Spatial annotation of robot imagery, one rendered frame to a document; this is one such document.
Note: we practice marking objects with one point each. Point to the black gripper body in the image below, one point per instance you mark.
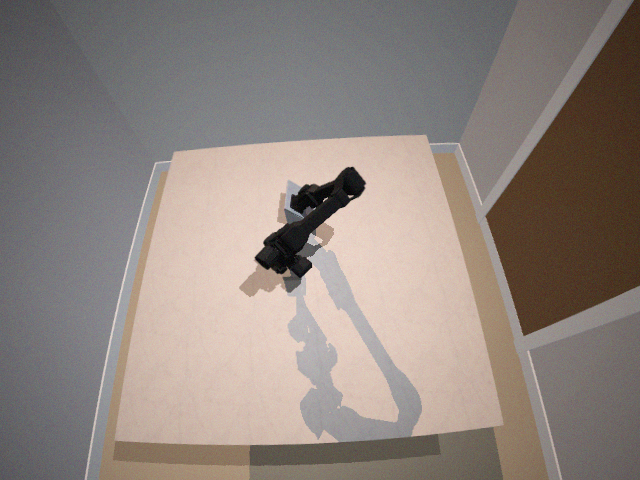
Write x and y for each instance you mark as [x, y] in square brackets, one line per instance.
[301, 265]

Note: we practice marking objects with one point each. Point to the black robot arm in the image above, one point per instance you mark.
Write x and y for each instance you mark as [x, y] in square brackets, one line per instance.
[275, 255]

